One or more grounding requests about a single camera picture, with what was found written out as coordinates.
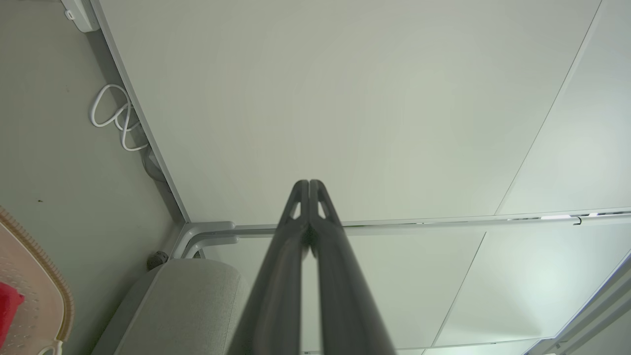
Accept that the white power strip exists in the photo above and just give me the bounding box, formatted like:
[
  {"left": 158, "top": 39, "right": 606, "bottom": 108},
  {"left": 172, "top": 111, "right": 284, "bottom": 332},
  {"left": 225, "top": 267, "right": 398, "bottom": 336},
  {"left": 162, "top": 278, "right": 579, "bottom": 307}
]
[{"left": 61, "top": 0, "right": 102, "bottom": 33}]

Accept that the grey partition post with foot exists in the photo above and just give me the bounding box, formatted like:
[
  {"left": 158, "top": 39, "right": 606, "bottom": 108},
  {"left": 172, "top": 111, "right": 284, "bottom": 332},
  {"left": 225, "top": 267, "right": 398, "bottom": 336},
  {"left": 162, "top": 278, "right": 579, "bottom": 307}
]
[{"left": 170, "top": 209, "right": 631, "bottom": 260}]

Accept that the red garment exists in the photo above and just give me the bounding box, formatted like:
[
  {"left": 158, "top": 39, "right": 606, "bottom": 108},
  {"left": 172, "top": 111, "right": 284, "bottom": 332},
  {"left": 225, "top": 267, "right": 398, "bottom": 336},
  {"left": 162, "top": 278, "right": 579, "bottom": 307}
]
[{"left": 0, "top": 281, "right": 26, "bottom": 347}]

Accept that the large white partition panel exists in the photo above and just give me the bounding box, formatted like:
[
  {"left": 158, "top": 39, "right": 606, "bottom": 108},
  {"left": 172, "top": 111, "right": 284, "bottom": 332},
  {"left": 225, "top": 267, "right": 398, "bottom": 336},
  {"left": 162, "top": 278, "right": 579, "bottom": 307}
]
[{"left": 91, "top": 0, "right": 631, "bottom": 223}]

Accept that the black caster wheel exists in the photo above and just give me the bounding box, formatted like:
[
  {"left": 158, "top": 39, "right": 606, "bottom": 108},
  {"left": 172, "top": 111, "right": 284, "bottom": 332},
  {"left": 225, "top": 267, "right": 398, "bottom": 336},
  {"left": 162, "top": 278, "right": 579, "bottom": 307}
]
[{"left": 146, "top": 250, "right": 170, "bottom": 271}]

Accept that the grey metal frame bar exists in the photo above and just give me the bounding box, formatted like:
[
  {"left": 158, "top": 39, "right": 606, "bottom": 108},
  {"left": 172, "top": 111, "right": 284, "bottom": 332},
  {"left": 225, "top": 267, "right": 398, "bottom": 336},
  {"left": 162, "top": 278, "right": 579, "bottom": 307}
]
[{"left": 523, "top": 249, "right": 631, "bottom": 355}]

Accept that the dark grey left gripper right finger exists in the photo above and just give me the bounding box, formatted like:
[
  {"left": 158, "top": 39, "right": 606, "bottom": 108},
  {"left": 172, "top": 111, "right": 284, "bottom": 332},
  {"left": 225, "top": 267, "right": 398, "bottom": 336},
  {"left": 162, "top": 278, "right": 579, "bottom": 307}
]
[{"left": 310, "top": 179, "right": 396, "bottom": 355}]

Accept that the cream perforated laundry basket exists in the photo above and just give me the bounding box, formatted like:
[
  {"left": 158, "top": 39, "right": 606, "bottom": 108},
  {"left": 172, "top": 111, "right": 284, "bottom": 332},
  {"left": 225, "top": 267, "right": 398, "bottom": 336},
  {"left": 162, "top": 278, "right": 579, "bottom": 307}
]
[{"left": 0, "top": 206, "right": 75, "bottom": 355}]

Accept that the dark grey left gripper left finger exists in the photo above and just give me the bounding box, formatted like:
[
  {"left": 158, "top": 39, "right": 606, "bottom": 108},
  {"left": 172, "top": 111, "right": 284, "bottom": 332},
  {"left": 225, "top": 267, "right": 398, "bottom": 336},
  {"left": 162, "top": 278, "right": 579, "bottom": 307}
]
[{"left": 228, "top": 179, "right": 310, "bottom": 355}]

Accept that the white coiled cable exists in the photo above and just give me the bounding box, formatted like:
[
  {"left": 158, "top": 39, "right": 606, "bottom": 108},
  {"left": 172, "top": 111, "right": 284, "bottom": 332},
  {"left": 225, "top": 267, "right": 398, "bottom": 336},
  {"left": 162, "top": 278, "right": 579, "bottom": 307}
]
[{"left": 90, "top": 83, "right": 149, "bottom": 152}]

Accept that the grey fabric sofa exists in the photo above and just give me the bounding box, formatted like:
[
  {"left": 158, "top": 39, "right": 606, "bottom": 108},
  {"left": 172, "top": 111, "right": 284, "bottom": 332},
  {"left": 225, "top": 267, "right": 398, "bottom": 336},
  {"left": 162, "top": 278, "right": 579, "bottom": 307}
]
[{"left": 91, "top": 258, "right": 250, "bottom": 355}]

